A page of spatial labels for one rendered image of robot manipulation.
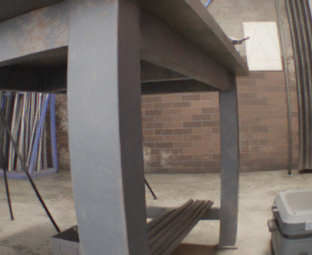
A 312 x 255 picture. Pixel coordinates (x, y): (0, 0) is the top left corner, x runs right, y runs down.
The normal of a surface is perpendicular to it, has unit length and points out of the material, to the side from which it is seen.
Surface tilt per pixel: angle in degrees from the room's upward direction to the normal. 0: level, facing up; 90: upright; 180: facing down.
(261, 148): 90
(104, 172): 90
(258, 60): 90
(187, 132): 90
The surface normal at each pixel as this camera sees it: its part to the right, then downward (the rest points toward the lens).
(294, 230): -0.40, 0.04
